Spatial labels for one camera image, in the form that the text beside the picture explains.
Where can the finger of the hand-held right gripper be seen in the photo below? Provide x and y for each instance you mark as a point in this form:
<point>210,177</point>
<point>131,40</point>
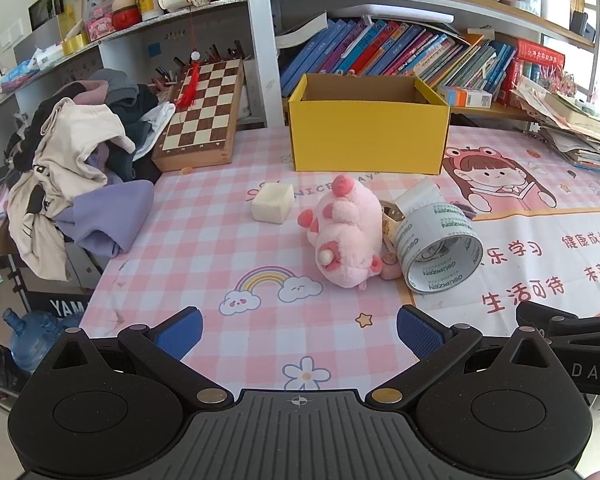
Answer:
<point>540,315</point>

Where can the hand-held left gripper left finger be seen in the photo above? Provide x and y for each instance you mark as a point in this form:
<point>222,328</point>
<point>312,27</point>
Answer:
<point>180,332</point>

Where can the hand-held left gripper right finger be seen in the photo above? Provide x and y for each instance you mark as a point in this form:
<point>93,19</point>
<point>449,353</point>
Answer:
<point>422,332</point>

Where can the white printed tape roll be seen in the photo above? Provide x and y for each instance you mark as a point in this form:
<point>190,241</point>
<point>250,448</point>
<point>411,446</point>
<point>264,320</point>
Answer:
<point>430,230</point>

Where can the pink plush toy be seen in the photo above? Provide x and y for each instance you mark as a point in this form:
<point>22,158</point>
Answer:
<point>345,235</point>

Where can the small lilac box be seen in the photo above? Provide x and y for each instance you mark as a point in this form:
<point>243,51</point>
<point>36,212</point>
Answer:
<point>466,211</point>

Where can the yellow cardboard box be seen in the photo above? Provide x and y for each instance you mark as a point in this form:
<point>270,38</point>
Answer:
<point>365,135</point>

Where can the pink checked desktop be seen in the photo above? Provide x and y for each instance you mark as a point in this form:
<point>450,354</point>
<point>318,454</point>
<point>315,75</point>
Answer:
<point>220,240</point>

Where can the black printed carton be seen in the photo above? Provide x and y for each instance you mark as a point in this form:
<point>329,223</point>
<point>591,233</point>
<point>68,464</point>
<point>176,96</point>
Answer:
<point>55,295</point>

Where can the blue water jug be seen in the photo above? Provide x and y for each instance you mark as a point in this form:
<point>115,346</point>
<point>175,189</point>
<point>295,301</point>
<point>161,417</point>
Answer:
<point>40,337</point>

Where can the stack of papers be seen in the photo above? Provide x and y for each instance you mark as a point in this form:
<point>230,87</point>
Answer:
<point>570,120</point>

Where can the pile of clothes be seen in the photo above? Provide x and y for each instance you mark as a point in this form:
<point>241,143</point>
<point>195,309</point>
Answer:
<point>80,175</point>

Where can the wooden chessboard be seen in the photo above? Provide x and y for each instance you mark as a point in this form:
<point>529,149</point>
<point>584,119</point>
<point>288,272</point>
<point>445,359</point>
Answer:
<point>200,115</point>

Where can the orange white carton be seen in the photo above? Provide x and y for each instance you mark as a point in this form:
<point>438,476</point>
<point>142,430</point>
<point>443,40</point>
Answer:
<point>465,96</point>

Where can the red tassel ornament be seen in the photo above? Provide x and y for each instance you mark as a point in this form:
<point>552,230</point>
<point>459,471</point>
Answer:
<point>189,85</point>

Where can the bunch of pencils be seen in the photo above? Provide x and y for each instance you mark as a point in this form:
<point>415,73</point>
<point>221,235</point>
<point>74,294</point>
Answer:
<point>205,57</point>

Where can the row of leaning books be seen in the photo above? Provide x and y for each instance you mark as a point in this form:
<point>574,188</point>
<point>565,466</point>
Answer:
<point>395,50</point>

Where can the pink cartoon box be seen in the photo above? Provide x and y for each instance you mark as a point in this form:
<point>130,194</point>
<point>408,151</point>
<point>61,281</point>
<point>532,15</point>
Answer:
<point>99,25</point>

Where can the thick open book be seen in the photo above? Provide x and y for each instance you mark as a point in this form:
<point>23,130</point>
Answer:
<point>302,30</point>

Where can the white lamp bar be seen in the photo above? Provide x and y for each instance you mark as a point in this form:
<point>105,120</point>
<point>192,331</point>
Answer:
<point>360,12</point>

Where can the white shelf post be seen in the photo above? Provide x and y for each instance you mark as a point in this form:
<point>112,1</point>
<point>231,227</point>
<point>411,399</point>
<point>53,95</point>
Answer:
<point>262,45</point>

